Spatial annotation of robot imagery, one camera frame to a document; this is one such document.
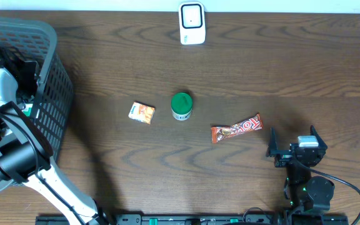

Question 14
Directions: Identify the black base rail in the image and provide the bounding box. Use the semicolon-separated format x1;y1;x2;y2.
35;208;349;225

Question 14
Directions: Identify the white barcode scanner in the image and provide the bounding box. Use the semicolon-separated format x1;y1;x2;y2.
178;2;206;45

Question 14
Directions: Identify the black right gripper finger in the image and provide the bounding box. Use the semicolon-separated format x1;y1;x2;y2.
310;125;328;149
266;127;278;158

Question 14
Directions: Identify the grey plastic basket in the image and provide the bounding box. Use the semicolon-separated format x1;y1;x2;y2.
0;17;74;192

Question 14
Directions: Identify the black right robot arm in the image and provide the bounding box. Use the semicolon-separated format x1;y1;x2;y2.
266;126;335;213

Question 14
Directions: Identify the green lidded jar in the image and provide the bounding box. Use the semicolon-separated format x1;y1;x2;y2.
171;92;193;121

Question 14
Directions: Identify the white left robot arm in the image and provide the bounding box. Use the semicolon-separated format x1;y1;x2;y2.
0;46;113;224

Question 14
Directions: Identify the orange chocolate bar wrapper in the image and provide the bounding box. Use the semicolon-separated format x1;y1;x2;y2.
211;114;263;144

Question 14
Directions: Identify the white green medicine box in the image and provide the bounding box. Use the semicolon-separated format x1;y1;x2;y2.
22;103;33;117

